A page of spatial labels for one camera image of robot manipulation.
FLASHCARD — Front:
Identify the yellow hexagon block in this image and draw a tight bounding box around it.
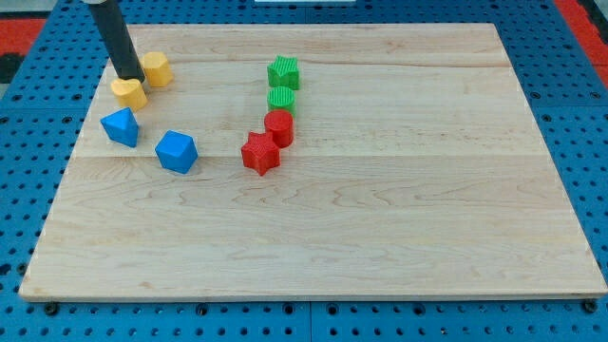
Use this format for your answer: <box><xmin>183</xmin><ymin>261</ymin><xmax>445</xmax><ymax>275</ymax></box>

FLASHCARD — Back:
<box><xmin>142</xmin><ymin>51</ymin><xmax>174</xmax><ymax>87</ymax></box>

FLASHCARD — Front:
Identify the yellow heart block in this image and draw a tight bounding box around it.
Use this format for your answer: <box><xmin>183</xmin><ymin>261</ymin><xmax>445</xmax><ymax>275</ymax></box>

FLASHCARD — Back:
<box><xmin>110</xmin><ymin>78</ymin><xmax>148</xmax><ymax>112</ymax></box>

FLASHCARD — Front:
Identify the red star block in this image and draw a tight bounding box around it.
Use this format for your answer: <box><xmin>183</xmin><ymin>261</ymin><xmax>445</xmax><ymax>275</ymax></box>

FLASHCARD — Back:
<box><xmin>241</xmin><ymin>131</ymin><xmax>280</xmax><ymax>176</ymax></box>

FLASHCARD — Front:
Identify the red cylinder block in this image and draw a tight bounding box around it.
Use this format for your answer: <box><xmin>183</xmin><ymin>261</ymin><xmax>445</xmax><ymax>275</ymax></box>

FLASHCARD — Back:
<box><xmin>264</xmin><ymin>109</ymin><xmax>295</xmax><ymax>148</ymax></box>

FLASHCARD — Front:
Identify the green cylinder block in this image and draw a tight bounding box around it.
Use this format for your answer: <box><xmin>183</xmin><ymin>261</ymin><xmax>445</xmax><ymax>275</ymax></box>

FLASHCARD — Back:
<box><xmin>266</xmin><ymin>86</ymin><xmax>296</xmax><ymax>116</ymax></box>

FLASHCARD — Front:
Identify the green star block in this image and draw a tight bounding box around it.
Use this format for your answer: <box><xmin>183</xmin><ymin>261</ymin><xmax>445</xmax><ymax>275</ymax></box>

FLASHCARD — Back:
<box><xmin>267</xmin><ymin>55</ymin><xmax>300</xmax><ymax>90</ymax></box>

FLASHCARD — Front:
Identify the wooden board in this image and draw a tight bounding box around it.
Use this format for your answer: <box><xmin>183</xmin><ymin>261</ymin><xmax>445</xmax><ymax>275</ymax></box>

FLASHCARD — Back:
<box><xmin>19</xmin><ymin>24</ymin><xmax>607</xmax><ymax>302</ymax></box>

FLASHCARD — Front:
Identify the blue cube block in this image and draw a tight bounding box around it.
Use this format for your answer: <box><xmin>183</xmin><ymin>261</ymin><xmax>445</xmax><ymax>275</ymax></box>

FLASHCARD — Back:
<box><xmin>155</xmin><ymin>130</ymin><xmax>199</xmax><ymax>174</ymax></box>

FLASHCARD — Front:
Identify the blue triangle block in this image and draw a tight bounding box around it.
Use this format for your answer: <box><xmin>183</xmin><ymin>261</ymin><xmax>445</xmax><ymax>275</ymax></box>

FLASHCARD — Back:
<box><xmin>100</xmin><ymin>107</ymin><xmax>139</xmax><ymax>147</ymax></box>

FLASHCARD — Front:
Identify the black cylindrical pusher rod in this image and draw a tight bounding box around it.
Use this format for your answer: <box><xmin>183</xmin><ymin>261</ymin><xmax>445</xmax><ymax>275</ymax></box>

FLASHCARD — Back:
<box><xmin>83</xmin><ymin>0</ymin><xmax>145</xmax><ymax>84</ymax></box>

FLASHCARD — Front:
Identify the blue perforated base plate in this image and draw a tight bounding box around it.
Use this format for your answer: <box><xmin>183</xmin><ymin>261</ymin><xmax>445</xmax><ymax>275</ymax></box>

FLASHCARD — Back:
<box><xmin>1</xmin><ymin>1</ymin><xmax>607</xmax><ymax>341</ymax></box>

